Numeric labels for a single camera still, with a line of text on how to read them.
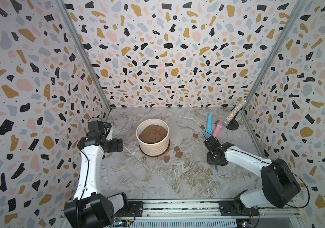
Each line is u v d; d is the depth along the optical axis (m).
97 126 0.59
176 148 0.98
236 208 0.67
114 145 0.70
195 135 1.06
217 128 1.06
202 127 1.10
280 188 0.43
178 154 0.96
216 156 0.65
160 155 0.92
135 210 0.73
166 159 0.93
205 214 0.73
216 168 0.81
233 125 1.10
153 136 0.91
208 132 1.02
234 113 0.95
